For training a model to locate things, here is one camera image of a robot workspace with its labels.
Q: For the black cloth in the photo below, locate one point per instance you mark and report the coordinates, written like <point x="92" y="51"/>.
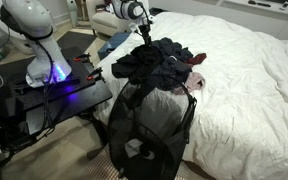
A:
<point x="140" y="60"/>

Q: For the pale pink cloth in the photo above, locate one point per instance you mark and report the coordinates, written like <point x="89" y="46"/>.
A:
<point x="194" y="81"/>

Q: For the cream armchair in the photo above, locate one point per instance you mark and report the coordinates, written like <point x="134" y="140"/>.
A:
<point x="105" y="20"/>

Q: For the beige woven rug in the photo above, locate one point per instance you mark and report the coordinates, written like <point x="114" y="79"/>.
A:
<point x="100" y="170"/>

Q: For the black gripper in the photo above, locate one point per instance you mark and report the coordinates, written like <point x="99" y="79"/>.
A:
<point x="145" y="30"/>

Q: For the white bed duvet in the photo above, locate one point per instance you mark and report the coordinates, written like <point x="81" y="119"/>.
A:
<point x="244" y="100"/>

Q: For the dark red cloth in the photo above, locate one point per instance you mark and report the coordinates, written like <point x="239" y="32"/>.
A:
<point x="197" y="59"/>

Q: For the navy blue cloth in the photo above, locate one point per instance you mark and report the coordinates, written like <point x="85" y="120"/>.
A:
<point x="175" y="50"/>

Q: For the dark floor mat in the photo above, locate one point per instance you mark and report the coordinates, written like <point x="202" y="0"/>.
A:
<point x="77" y="40"/>

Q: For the white tower appliance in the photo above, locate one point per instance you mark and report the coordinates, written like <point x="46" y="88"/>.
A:
<point x="72" y="13"/>

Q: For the black remote control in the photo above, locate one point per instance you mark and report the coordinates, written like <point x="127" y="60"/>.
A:
<point x="259" y="4"/>

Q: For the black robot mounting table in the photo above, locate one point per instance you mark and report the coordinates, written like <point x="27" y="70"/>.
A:
<point x="84" y="93"/>

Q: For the white wall shelf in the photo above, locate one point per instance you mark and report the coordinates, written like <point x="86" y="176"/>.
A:
<point x="250" y="9"/>

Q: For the black mesh laundry basket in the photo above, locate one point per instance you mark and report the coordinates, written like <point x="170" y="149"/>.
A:
<point x="157" y="133"/>

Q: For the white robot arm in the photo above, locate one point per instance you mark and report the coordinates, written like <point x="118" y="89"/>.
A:
<point x="37" y="20"/>

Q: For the blue storage box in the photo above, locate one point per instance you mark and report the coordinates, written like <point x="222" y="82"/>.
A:
<point x="115" y="41"/>

